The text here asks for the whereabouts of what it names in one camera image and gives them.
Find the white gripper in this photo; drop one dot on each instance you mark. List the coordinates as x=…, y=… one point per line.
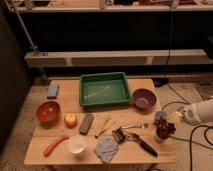
x=172, y=117

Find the dark red grapes bunch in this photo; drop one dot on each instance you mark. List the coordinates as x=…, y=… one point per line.
x=164, y=129

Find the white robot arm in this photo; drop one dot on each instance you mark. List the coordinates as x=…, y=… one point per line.
x=192, y=114

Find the white cup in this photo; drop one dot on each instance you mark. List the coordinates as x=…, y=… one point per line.
x=77, y=146

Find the metal spoon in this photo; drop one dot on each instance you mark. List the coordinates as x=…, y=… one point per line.
x=140, y=125

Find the purple bowl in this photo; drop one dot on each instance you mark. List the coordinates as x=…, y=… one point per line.
x=144, y=98

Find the wooden spatula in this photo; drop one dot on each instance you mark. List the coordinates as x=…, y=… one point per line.
x=104, y=125

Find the blue-grey cloth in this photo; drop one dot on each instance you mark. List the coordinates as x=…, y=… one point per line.
x=106, y=148

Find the green plastic tray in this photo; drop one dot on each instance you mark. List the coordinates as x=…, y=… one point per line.
x=104, y=90

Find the grey sponge block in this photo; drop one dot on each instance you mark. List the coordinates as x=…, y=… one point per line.
x=86, y=123

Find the yellow apple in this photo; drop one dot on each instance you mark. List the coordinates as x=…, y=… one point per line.
x=70, y=120

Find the blue sponge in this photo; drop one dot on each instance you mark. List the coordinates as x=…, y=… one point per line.
x=52, y=91

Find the red-orange bowl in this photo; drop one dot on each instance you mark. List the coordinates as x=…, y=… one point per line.
x=48, y=112

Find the orange carrot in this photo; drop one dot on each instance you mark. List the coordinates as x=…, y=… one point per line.
x=54, y=144

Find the black handled peeler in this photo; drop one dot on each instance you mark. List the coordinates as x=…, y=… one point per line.
x=121, y=136

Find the metal shelf frame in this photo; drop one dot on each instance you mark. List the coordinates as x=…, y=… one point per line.
x=88, y=36

